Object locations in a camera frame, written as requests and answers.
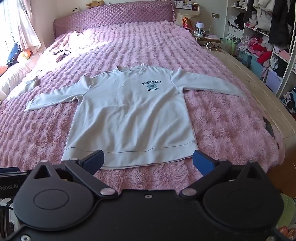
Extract white hanging coat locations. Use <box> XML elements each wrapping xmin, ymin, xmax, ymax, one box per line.
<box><xmin>253</xmin><ymin>0</ymin><xmax>274</xmax><ymax>32</ymax></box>

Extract green storage bin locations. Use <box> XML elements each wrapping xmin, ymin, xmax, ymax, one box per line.
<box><xmin>223</xmin><ymin>37</ymin><xmax>241</xmax><ymax>56</ymax></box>

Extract red clothes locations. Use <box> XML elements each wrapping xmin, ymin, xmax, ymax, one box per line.
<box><xmin>252</xmin><ymin>43</ymin><xmax>272</xmax><ymax>65</ymax></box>

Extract pale pink pillow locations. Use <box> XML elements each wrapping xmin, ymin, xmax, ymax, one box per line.
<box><xmin>0</xmin><ymin>53</ymin><xmax>44</xmax><ymax>100</ymax></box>

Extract lavender storage drawer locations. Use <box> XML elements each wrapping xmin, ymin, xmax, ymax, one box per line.
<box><xmin>266</xmin><ymin>69</ymin><xmax>283</xmax><ymax>92</ymax></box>

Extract white printed sweatshirt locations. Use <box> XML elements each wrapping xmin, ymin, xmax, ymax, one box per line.
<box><xmin>24</xmin><ymin>64</ymin><xmax>247</xmax><ymax>171</ymax></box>

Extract pale pink curtain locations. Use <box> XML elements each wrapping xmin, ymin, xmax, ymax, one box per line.
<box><xmin>0</xmin><ymin>0</ymin><xmax>43</xmax><ymax>53</ymax></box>

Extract small white table lamp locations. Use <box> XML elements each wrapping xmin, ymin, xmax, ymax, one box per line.
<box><xmin>195</xmin><ymin>22</ymin><xmax>205</xmax><ymax>37</ymax></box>

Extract brown teddy bear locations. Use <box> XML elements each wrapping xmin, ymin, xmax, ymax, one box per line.
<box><xmin>86</xmin><ymin>0</ymin><xmax>104</xmax><ymax>9</ymax></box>

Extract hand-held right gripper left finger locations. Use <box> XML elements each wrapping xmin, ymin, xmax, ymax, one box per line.
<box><xmin>28</xmin><ymin>149</ymin><xmax>119</xmax><ymax>201</ymax></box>

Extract light green cloth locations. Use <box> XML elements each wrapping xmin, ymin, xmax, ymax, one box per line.
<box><xmin>276</xmin><ymin>193</ymin><xmax>296</xmax><ymax>230</ymax></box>

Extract pink fuzzy blanket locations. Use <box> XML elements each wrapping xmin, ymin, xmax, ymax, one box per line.
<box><xmin>0</xmin><ymin>21</ymin><xmax>286</xmax><ymax>193</ymax></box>

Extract white open shelf unit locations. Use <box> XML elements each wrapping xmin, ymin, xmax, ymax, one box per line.
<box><xmin>225</xmin><ymin>0</ymin><xmax>296</xmax><ymax>114</ymax></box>

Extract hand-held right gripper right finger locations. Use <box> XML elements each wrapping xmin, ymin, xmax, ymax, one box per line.
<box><xmin>179</xmin><ymin>149</ymin><xmax>270</xmax><ymax>201</ymax></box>

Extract wooden nightstand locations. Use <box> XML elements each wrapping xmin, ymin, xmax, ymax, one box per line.
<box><xmin>194</xmin><ymin>34</ymin><xmax>223</xmax><ymax>49</ymax></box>

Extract black cable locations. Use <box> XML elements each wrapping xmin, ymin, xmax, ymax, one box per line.
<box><xmin>53</xmin><ymin>49</ymin><xmax>71</xmax><ymax>62</ymax></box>

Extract red snack bag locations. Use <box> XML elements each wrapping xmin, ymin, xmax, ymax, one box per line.
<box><xmin>181</xmin><ymin>17</ymin><xmax>192</xmax><ymax>31</ymax></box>

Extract purple quilted headboard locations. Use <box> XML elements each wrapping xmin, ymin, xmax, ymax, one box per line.
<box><xmin>53</xmin><ymin>3</ymin><xmax>176</xmax><ymax>39</ymax></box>

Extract blue storage bin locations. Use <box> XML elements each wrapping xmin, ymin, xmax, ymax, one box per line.
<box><xmin>237</xmin><ymin>50</ymin><xmax>253</xmax><ymax>67</ymax></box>

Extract blue patterned pillow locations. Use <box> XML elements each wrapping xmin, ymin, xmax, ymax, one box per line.
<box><xmin>7</xmin><ymin>42</ymin><xmax>22</xmax><ymax>68</ymax></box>

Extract beige wooden bed frame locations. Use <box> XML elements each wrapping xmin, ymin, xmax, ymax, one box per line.
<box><xmin>208</xmin><ymin>49</ymin><xmax>296</xmax><ymax>163</ymax></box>

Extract black hanging coat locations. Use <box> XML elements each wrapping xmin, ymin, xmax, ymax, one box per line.
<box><xmin>268</xmin><ymin>0</ymin><xmax>295</xmax><ymax>46</ymax></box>

